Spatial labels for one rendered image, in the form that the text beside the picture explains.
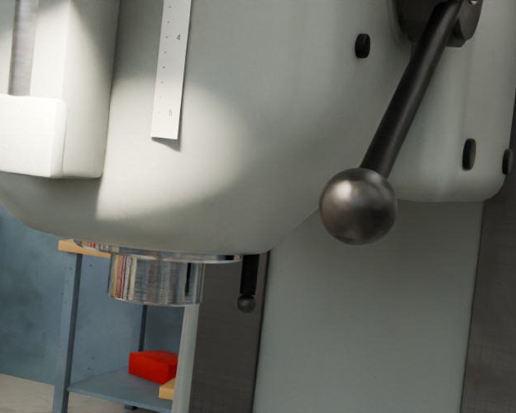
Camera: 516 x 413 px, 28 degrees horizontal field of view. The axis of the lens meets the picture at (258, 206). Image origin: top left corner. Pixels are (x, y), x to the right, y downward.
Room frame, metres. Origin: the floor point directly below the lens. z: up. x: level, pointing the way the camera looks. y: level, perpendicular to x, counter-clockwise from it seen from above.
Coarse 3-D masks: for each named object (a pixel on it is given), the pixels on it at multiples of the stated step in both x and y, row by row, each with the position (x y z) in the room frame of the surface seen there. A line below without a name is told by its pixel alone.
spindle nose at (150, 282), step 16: (112, 256) 0.50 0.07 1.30; (128, 256) 0.49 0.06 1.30; (112, 272) 0.50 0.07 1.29; (128, 272) 0.49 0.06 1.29; (144, 272) 0.49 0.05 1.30; (160, 272) 0.49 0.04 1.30; (176, 272) 0.49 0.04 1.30; (192, 272) 0.50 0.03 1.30; (112, 288) 0.50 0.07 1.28; (128, 288) 0.49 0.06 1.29; (144, 288) 0.49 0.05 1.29; (160, 288) 0.49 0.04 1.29; (176, 288) 0.49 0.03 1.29; (192, 288) 0.50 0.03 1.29; (144, 304) 0.49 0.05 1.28; (160, 304) 0.49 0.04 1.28; (176, 304) 0.49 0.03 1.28; (192, 304) 0.50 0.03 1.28
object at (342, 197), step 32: (416, 0) 0.49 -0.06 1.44; (448, 0) 0.48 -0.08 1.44; (480, 0) 0.53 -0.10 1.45; (416, 32) 0.50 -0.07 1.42; (448, 32) 0.47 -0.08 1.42; (416, 64) 0.45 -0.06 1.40; (416, 96) 0.43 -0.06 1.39; (384, 128) 0.42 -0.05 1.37; (384, 160) 0.40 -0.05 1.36; (352, 192) 0.38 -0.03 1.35; (384, 192) 0.38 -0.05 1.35; (352, 224) 0.38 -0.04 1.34; (384, 224) 0.38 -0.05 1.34
